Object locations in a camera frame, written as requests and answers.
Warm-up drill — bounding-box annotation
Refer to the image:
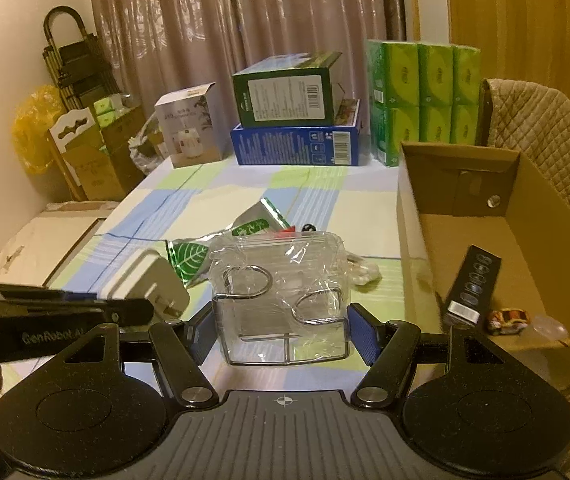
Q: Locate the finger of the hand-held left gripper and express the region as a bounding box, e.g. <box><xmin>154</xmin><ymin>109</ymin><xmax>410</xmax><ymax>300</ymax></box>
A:
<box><xmin>0</xmin><ymin>299</ymin><xmax>155</xmax><ymax>326</ymax></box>
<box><xmin>0</xmin><ymin>280</ymin><xmax>98</xmax><ymax>303</ymax></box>

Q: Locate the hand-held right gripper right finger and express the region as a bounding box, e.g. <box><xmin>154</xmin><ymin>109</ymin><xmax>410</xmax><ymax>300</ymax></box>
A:
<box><xmin>347</xmin><ymin>304</ymin><xmax>520</xmax><ymax>409</ymax></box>

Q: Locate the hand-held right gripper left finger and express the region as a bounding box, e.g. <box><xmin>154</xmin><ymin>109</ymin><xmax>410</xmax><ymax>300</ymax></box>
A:
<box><xmin>40</xmin><ymin>302</ymin><xmax>218</xmax><ymax>409</ymax></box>

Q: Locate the white charger adapter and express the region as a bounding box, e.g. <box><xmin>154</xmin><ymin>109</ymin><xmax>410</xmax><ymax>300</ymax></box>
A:
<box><xmin>104</xmin><ymin>248</ymin><xmax>191</xmax><ymax>320</ymax></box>

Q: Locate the bag of cotton swabs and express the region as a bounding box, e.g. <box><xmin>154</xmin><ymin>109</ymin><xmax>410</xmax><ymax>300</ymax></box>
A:
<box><xmin>345</xmin><ymin>255</ymin><xmax>382</xmax><ymax>288</ymax></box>

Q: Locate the green leaf foil packet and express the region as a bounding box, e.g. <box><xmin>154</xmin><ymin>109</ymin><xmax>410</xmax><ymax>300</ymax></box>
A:
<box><xmin>165</xmin><ymin>232</ymin><xmax>228</xmax><ymax>288</ymax></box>

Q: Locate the clear-wrapped wire holder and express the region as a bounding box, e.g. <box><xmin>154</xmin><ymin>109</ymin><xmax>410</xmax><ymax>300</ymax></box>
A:
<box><xmin>206</xmin><ymin>231</ymin><xmax>352</xmax><ymax>367</ymax></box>

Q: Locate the silver green-label packet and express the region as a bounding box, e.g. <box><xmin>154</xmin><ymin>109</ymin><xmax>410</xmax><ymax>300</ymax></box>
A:
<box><xmin>230</xmin><ymin>197</ymin><xmax>293</xmax><ymax>238</ymax></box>

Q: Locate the black product box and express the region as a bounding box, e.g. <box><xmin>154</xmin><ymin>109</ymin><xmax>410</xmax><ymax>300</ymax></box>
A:
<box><xmin>441</xmin><ymin>245</ymin><xmax>503</xmax><ymax>328</ymax></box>

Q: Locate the small toy car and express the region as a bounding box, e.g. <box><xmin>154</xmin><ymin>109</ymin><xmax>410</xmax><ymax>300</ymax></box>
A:
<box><xmin>486</xmin><ymin>308</ymin><xmax>530</xmax><ymax>334</ymax></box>

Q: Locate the translucent plastic cup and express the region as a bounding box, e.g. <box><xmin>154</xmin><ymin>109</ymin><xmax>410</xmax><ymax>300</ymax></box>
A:
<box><xmin>529</xmin><ymin>312</ymin><xmax>570</xmax><ymax>342</ymax></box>

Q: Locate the large brown cardboard box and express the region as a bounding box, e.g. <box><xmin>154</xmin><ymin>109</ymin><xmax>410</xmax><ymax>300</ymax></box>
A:
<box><xmin>396</xmin><ymin>141</ymin><xmax>570</xmax><ymax>353</ymax></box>

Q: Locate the cardboard box with hang tab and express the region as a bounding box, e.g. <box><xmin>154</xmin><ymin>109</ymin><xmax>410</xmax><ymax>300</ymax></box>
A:
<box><xmin>48</xmin><ymin>107</ymin><xmax>126</xmax><ymax>202</ymax></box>

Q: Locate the clear plastic bag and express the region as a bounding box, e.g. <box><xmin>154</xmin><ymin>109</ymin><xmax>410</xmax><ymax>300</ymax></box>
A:
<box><xmin>129</xmin><ymin>115</ymin><xmax>171</xmax><ymax>176</ymax></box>

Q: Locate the yellow plastic bag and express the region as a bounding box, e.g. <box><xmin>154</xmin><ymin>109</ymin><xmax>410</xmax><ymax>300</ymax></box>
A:
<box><xmin>12</xmin><ymin>85</ymin><xmax>66</xmax><ymax>176</ymax></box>

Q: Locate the open carton with tissue packs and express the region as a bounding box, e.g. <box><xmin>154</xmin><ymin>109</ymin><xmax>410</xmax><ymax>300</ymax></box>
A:
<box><xmin>92</xmin><ymin>95</ymin><xmax>147</xmax><ymax>196</ymax></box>

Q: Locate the white humidifier box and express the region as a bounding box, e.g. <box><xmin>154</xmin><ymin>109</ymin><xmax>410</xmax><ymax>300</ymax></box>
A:
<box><xmin>154</xmin><ymin>82</ymin><xmax>226</xmax><ymax>169</ymax></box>

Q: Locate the blue product box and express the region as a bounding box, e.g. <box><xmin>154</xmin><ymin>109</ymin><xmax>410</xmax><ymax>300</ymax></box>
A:
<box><xmin>230</xmin><ymin>99</ymin><xmax>362</xmax><ymax>167</ymax></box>

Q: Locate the folded black step ladder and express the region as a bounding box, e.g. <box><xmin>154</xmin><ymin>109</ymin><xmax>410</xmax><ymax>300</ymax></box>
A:
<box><xmin>42</xmin><ymin>6</ymin><xmax>121</xmax><ymax>111</ymax></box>

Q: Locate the dark green product box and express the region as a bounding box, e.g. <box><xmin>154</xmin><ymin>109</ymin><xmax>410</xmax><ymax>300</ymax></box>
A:
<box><xmin>231</xmin><ymin>51</ymin><xmax>344</xmax><ymax>128</ymax></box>

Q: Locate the green tissue multipack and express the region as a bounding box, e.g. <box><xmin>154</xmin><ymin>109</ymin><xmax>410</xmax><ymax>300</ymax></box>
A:
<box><xmin>367</xmin><ymin>39</ymin><xmax>482</xmax><ymax>168</ymax></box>

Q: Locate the quilted beige chair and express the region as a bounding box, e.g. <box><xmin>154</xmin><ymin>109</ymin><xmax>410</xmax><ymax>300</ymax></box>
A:
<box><xmin>480</xmin><ymin>78</ymin><xmax>570</xmax><ymax>216</ymax></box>

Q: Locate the wooden door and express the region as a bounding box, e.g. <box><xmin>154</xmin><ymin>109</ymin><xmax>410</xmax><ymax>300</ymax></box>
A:
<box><xmin>445</xmin><ymin>0</ymin><xmax>570</xmax><ymax>111</ymax></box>

